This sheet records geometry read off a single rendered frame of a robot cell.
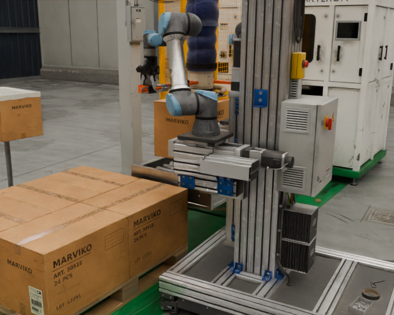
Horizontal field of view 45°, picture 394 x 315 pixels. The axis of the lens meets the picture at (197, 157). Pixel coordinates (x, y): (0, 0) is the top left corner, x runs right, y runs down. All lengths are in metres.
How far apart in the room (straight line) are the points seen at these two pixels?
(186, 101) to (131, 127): 2.07
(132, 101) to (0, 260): 2.18
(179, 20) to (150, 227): 1.25
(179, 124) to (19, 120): 1.71
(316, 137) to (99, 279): 1.38
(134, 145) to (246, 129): 2.07
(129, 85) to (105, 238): 2.03
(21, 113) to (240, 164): 2.65
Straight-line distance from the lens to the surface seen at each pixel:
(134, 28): 4.32
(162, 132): 3.43
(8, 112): 4.46
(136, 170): 3.54
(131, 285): 2.97
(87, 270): 2.65
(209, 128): 2.49
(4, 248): 2.66
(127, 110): 4.45
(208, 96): 2.46
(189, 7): 3.44
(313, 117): 2.40
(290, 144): 2.46
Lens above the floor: 1.57
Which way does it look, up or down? 15 degrees down
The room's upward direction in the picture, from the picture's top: 1 degrees clockwise
